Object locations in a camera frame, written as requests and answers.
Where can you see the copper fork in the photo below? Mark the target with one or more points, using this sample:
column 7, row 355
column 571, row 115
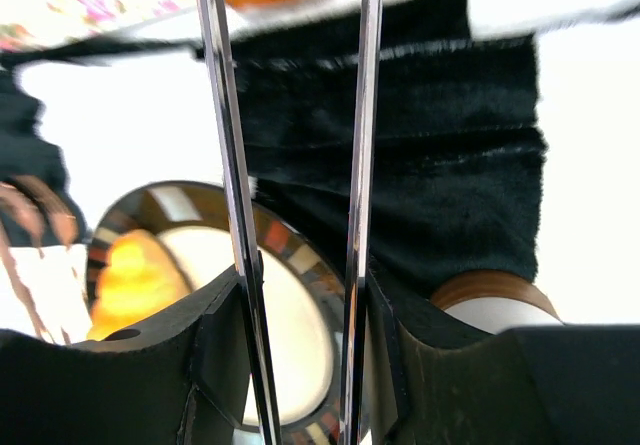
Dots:
column 60, row 218

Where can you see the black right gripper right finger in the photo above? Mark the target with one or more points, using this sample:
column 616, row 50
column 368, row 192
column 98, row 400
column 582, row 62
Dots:
column 437, row 380

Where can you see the copper spoon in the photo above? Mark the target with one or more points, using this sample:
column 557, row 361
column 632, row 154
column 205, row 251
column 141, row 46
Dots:
column 23, row 212

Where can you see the orange croissant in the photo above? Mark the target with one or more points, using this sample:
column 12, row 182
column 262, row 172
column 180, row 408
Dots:
column 140, row 279

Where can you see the grey ceramic cup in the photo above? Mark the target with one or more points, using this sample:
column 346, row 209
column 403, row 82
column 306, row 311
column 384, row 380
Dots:
column 493, row 301

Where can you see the black white checkered cloth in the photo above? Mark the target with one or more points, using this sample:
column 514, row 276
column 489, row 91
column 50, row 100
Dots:
column 507, row 138

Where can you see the black rimmed beige plate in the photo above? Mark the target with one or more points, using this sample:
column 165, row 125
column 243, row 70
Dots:
column 304, row 296

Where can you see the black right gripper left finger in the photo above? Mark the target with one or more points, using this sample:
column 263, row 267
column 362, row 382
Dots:
column 180, row 376

